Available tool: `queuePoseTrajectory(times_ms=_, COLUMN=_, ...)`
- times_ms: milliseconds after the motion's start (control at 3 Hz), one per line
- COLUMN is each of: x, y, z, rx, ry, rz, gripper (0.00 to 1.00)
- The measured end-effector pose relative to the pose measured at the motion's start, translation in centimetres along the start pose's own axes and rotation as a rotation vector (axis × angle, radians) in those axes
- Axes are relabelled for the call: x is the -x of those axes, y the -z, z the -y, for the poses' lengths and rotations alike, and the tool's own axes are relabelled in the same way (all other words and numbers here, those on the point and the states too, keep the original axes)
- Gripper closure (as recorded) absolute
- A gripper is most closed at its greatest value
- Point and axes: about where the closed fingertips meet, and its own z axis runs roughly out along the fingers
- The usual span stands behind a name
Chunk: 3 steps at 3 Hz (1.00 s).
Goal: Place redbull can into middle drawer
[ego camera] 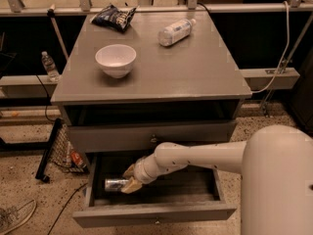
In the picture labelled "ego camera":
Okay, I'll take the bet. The grey wooden drawer cabinet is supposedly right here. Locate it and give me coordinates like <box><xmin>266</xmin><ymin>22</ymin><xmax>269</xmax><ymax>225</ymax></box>
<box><xmin>50</xmin><ymin>11</ymin><xmax>253</xmax><ymax>162</ymax></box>

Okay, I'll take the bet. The wooden stick with black tape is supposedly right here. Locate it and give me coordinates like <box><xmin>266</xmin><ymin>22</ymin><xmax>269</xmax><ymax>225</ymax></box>
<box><xmin>47</xmin><ymin>4</ymin><xmax>68</xmax><ymax>61</ymax></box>

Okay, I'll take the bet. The metal railing frame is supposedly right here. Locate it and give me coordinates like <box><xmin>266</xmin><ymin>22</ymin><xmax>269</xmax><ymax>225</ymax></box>
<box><xmin>0</xmin><ymin>0</ymin><xmax>313</xmax><ymax>18</ymax></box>

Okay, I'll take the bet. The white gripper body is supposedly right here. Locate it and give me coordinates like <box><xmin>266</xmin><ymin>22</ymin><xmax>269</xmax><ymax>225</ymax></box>
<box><xmin>134</xmin><ymin>156</ymin><xmax>159</xmax><ymax>184</ymax></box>

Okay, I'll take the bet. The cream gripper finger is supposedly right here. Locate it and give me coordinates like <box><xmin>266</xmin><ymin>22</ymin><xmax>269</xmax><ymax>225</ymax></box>
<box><xmin>121</xmin><ymin>177</ymin><xmax>142</xmax><ymax>194</ymax></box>
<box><xmin>122</xmin><ymin>164</ymin><xmax>135</xmax><ymax>179</ymax></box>

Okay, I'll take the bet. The black wire mesh basket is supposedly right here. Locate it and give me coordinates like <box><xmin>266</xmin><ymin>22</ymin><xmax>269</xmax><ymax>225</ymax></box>
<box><xmin>35</xmin><ymin>118</ymin><xmax>88</xmax><ymax>182</ymax></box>

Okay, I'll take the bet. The standing water bottle on ledge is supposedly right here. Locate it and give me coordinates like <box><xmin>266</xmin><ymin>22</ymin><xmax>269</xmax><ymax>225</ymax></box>
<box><xmin>41</xmin><ymin>51</ymin><xmax>60</xmax><ymax>82</ymax></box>

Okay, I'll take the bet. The clear plastic water bottle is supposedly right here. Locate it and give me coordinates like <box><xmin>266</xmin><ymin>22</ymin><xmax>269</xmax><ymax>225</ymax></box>
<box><xmin>157</xmin><ymin>19</ymin><xmax>197</xmax><ymax>47</ymax></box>

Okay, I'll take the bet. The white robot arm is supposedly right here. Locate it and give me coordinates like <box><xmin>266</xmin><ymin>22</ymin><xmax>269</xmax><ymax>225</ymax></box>
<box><xmin>122</xmin><ymin>125</ymin><xmax>313</xmax><ymax>235</ymax></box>

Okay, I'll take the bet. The white bowl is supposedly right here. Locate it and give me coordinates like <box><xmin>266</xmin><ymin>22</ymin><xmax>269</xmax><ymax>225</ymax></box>
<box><xmin>95</xmin><ymin>44</ymin><xmax>137</xmax><ymax>78</ymax></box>

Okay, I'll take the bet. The white hanging cable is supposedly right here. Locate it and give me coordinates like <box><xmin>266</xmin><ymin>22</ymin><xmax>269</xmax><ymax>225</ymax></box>
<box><xmin>250</xmin><ymin>0</ymin><xmax>291</xmax><ymax>95</ymax></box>

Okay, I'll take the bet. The open grey bottom drawer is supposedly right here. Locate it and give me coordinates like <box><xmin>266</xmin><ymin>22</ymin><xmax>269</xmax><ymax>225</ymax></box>
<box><xmin>73</xmin><ymin>151</ymin><xmax>237</xmax><ymax>228</ymax></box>

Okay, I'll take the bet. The black floor cable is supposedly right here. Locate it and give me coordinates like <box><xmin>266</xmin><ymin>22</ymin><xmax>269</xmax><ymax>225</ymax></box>
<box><xmin>46</xmin><ymin>182</ymin><xmax>89</xmax><ymax>235</ymax></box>

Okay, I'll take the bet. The white sneaker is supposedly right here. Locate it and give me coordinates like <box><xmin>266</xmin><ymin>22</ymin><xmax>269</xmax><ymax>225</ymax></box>
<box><xmin>0</xmin><ymin>199</ymin><xmax>36</xmax><ymax>235</ymax></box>

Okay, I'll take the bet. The dark blue chip bag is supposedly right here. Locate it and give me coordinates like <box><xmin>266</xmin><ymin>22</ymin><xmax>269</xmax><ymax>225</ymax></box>
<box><xmin>90</xmin><ymin>4</ymin><xmax>136</xmax><ymax>32</ymax></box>

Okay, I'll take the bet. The grey upper drawer with knob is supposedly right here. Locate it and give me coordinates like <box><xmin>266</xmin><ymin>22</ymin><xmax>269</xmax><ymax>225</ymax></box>
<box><xmin>68</xmin><ymin>120</ymin><xmax>237</xmax><ymax>153</ymax></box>

